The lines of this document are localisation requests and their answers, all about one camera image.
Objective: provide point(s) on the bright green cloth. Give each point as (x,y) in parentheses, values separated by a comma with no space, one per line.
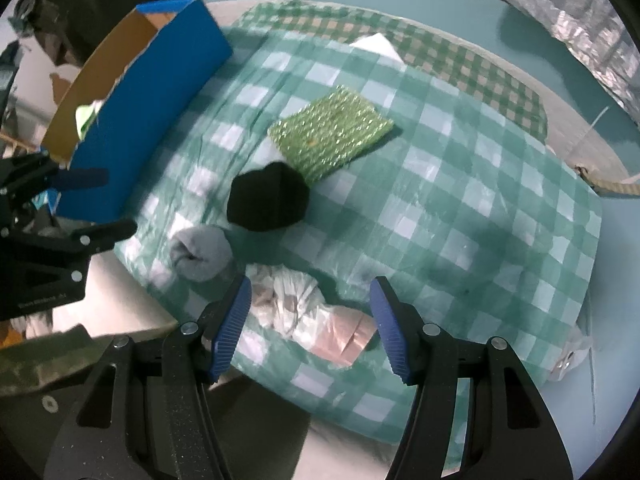
(86,115)

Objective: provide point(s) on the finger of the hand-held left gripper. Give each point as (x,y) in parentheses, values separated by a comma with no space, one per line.
(80,178)
(107,232)

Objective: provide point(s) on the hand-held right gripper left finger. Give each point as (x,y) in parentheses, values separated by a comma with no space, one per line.
(231,325)

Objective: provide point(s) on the person's dark green clothing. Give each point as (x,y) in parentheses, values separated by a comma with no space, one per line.
(260,435)

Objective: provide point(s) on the black rolled sock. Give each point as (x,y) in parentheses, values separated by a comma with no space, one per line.
(267,200)

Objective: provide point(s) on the white paper sheet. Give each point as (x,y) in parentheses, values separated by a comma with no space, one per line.
(377,46)

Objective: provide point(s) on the dark green checkered cloth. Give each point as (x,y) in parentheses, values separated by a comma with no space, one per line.
(450,65)

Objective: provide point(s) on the silver foil curtain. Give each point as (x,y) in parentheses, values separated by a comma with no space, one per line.
(585,5)

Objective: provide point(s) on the light green checkered cloth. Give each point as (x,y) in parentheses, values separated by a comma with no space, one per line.
(475,220)

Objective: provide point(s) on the grey rolled sock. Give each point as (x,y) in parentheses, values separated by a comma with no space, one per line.
(202,255)

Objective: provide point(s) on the white and pink cloth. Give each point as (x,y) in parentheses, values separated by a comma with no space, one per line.
(300,305)

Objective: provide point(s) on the dark clothes pile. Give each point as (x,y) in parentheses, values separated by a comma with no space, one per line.
(50,25)

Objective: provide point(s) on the white plastic bag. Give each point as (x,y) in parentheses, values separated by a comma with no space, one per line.
(570,357)

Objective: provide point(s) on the beige patterned band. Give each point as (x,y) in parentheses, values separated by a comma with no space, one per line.
(620,187)

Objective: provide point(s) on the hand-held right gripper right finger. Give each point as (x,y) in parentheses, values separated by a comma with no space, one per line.
(392,330)

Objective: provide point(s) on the green sequin pouch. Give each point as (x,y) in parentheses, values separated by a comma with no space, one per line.
(330,130)

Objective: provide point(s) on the blue cardboard box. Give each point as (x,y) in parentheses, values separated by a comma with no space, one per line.
(145,125)

